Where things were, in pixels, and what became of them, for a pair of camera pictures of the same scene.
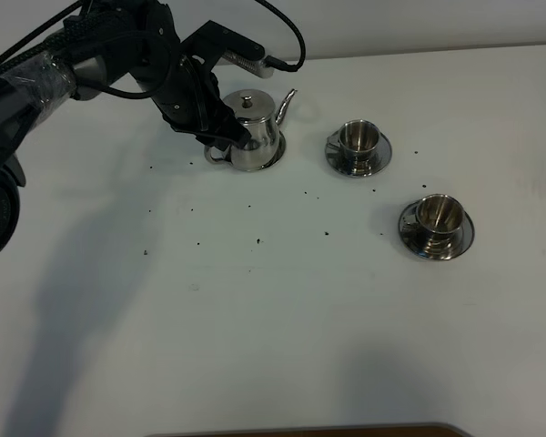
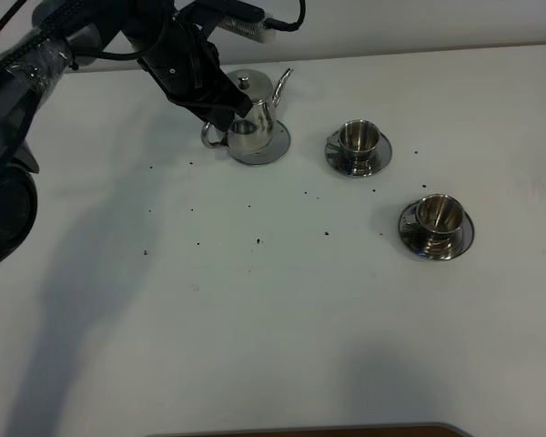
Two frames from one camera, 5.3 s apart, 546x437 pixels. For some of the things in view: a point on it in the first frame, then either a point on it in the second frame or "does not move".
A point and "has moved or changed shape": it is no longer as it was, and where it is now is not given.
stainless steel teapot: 257,109 has moved or changed shape
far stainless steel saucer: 380,157 does not move
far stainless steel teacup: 358,138 does not move
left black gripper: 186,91 -> 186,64
